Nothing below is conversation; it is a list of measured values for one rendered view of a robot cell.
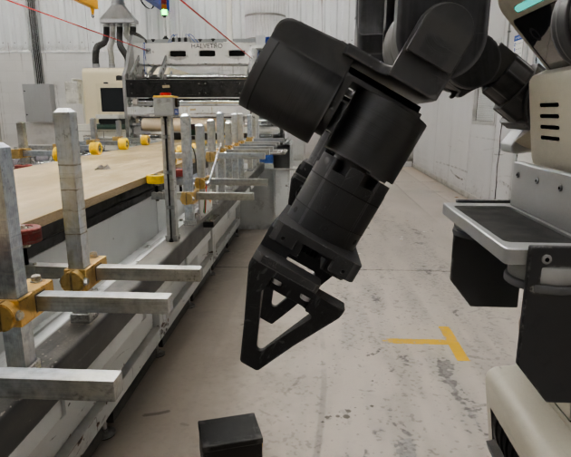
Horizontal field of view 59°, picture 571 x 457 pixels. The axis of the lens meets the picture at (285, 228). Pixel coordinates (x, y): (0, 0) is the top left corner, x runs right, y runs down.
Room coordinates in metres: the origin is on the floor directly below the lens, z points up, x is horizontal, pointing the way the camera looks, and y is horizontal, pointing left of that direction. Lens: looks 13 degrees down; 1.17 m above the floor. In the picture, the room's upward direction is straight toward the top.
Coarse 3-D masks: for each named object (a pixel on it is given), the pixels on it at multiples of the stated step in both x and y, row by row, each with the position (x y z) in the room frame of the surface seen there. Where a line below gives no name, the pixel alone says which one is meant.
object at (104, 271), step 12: (36, 264) 1.13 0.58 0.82; (48, 264) 1.14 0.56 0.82; (60, 264) 1.14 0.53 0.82; (108, 264) 1.14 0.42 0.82; (120, 264) 1.14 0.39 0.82; (48, 276) 1.12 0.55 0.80; (60, 276) 1.12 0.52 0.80; (96, 276) 1.11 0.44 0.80; (108, 276) 1.11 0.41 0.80; (120, 276) 1.11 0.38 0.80; (132, 276) 1.11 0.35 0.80; (144, 276) 1.10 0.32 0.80; (156, 276) 1.10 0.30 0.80; (168, 276) 1.10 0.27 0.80; (180, 276) 1.10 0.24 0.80; (192, 276) 1.10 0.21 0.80
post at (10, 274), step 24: (0, 144) 0.84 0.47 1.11; (0, 168) 0.82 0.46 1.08; (0, 192) 0.82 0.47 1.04; (0, 216) 0.82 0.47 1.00; (0, 240) 0.82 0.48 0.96; (0, 264) 0.82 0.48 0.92; (0, 288) 0.82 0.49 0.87; (24, 288) 0.85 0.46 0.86; (24, 336) 0.83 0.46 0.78; (24, 360) 0.82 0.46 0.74
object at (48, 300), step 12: (36, 300) 0.86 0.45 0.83; (48, 300) 0.86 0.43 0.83; (60, 300) 0.86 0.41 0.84; (72, 300) 0.86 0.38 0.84; (84, 300) 0.86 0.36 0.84; (96, 300) 0.86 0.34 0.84; (108, 300) 0.85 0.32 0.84; (120, 300) 0.85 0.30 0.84; (132, 300) 0.85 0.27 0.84; (144, 300) 0.85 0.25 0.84; (156, 300) 0.85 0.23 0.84; (168, 300) 0.85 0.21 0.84; (96, 312) 0.86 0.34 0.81; (108, 312) 0.85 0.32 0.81; (120, 312) 0.85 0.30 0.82; (132, 312) 0.85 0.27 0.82; (144, 312) 0.85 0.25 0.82; (156, 312) 0.85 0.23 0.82; (168, 312) 0.85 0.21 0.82
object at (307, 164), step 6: (324, 132) 0.79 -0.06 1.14; (324, 138) 0.79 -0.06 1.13; (318, 144) 0.79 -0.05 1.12; (324, 144) 0.78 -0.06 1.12; (318, 150) 0.79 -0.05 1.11; (324, 150) 0.78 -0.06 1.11; (330, 150) 0.78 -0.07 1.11; (312, 156) 0.79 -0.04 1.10; (318, 156) 0.78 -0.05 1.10; (306, 162) 0.76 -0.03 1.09; (312, 162) 0.78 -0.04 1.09; (300, 168) 0.76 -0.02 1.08; (306, 168) 0.75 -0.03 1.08; (312, 168) 0.75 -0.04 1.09
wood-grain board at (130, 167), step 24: (24, 168) 2.45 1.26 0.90; (48, 168) 2.45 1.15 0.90; (120, 168) 2.45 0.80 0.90; (144, 168) 2.45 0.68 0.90; (24, 192) 1.69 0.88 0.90; (48, 192) 1.69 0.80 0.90; (96, 192) 1.69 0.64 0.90; (120, 192) 1.84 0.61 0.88; (24, 216) 1.29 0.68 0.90; (48, 216) 1.33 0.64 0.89
